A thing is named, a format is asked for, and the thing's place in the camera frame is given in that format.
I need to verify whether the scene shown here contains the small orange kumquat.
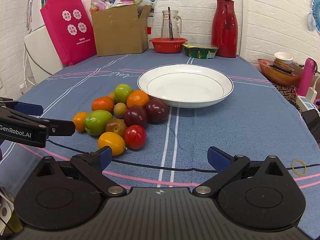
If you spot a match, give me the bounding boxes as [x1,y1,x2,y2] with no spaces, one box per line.
[73,112,88,132]

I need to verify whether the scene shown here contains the yellow orange fruit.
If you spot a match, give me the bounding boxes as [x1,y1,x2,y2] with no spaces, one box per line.
[98,132,126,156]

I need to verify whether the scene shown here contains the large green apple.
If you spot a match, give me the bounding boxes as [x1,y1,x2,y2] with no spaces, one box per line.
[84,110,113,136]

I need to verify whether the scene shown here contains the brownish plum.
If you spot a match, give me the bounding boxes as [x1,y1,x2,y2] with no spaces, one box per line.
[105,119,127,138]

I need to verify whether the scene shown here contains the red cherry tomato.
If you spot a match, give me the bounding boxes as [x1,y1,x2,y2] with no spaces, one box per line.
[124,125,147,150]

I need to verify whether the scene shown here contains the orange tangerine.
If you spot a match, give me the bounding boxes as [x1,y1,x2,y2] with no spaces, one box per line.
[91,96,114,113]
[126,90,150,108]

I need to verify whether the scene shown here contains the brown longan front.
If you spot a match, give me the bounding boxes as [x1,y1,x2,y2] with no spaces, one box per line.
[113,102,128,119]

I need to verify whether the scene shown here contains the brown longan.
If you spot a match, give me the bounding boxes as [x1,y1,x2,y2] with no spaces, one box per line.
[108,91,117,104]
[113,102,128,119]

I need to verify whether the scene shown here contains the dark plum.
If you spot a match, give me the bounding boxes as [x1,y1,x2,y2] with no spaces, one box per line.
[123,106,148,127]
[144,98,169,123]

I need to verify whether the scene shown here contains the small green apple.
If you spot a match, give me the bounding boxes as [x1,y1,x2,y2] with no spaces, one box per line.
[114,83,133,103]

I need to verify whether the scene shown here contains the brown longan back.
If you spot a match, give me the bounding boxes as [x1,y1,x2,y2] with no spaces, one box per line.
[108,91,117,104]

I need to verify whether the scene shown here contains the white appliance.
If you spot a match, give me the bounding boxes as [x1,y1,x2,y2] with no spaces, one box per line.
[24,0,63,84]

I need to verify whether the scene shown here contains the yellow rubber band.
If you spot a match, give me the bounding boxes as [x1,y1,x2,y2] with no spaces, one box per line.
[291,159,308,177]

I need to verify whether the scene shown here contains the white ceramic plate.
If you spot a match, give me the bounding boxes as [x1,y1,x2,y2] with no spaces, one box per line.
[137,64,234,108]

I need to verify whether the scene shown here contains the pink tote bag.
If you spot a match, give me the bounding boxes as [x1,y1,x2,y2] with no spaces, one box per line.
[40,0,97,66]

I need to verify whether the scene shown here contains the white power strip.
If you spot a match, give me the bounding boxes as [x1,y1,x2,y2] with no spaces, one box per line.
[296,87,318,112]

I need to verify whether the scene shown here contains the orange glass bowl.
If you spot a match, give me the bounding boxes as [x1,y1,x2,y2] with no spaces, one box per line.
[258,59,300,86]

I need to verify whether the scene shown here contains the brown cardboard box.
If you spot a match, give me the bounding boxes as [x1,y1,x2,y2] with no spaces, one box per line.
[91,5,152,56]

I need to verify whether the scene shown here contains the pink water bottle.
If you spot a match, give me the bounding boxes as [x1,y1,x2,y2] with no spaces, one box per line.
[296,57,318,96]

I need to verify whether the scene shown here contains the green instant noodle bowl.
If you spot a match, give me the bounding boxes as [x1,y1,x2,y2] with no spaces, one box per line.
[183,43,219,59]

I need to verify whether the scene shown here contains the white paper cup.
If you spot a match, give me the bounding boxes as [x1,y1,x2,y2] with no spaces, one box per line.
[274,52,293,66]

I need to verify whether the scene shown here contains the red plastic basket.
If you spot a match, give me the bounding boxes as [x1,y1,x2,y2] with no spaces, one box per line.
[149,37,188,54]

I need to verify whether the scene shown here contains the red thermos jug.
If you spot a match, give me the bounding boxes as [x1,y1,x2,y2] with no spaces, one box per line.
[211,0,238,58]

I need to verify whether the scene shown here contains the black straw in pitcher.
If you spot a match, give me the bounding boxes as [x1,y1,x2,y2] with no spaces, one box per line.
[168,7,174,41]

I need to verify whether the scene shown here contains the glass pitcher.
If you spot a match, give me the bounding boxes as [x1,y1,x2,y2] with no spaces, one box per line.
[161,8,182,41]

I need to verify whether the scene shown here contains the blue paper fan decoration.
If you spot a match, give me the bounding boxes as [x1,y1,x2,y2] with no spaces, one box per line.
[308,0,320,33]

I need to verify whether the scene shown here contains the black cable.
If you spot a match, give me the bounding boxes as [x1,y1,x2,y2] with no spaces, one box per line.
[47,139,320,174]

